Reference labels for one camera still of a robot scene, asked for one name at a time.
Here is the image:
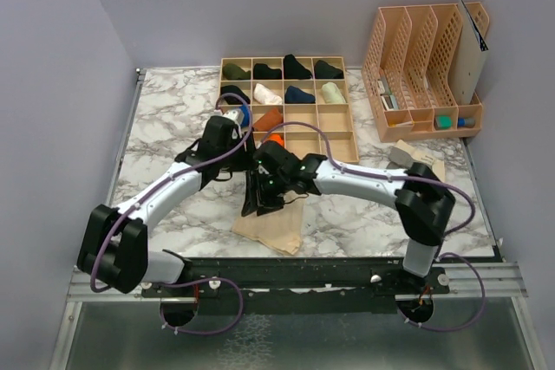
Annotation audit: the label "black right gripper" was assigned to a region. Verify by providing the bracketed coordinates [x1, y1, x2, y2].
[241, 169, 290, 217]

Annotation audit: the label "beige boxer underwear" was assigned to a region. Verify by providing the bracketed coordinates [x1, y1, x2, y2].
[232, 200, 304, 255]

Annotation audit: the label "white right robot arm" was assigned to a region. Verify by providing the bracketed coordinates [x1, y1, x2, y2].
[249, 140, 455, 293]

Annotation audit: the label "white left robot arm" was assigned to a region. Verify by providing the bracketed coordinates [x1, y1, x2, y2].
[77, 107, 253, 296]

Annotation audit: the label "grey underwear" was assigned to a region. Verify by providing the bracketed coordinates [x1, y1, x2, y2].
[388, 146, 415, 168]

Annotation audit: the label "cream folded underwear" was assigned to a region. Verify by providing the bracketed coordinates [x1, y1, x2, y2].
[393, 140, 446, 182]

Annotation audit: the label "blue rolled cloth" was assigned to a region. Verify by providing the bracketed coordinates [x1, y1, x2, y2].
[239, 105, 251, 128]

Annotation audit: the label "black rolled cloth left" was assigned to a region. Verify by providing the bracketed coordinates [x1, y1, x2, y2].
[220, 85, 251, 106]

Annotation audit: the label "black rolled cloth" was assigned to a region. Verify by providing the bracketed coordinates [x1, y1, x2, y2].
[220, 85, 251, 106]
[252, 62, 283, 80]
[283, 54, 312, 80]

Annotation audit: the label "brown rolled cloth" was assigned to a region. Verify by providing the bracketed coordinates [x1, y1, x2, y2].
[253, 107, 284, 132]

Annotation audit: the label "orange rolled cloth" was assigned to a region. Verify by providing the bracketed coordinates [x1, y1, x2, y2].
[263, 133, 285, 147]

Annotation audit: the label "white rolled cloth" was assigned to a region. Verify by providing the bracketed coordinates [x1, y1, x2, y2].
[253, 83, 283, 105]

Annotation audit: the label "olive green rolled cloth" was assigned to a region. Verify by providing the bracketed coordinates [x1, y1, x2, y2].
[222, 62, 251, 81]

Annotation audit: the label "navy rolled cloth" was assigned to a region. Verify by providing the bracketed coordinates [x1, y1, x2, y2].
[284, 86, 316, 104]

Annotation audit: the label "wooden compartment tray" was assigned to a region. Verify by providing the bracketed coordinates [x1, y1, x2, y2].
[219, 54, 359, 164]

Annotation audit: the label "pale green rolled cloth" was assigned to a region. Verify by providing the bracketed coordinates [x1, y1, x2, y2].
[321, 82, 346, 104]

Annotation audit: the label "dark green rolled cloth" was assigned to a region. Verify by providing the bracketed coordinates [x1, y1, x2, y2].
[314, 60, 344, 80]

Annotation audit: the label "cards in rack slot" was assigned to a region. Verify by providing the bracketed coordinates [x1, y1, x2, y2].
[376, 76, 413, 127]

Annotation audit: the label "pink file organizer rack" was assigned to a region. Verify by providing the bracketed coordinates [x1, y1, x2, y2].
[362, 3, 483, 142]

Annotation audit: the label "blue grey cylinder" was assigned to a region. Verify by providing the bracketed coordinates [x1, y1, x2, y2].
[457, 117, 476, 128]

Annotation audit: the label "grey folder in rack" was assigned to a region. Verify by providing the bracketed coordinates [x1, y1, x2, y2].
[447, 0, 490, 106]

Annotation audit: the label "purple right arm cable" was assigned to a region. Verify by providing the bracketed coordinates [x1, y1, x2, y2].
[262, 121, 487, 334]

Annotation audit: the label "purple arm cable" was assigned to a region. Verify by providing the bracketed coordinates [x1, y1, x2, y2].
[89, 93, 257, 337]
[262, 121, 487, 334]

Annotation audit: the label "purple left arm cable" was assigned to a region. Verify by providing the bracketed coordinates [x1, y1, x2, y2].
[89, 93, 257, 337]

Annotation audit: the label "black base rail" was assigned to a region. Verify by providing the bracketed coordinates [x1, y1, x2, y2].
[141, 257, 449, 315]

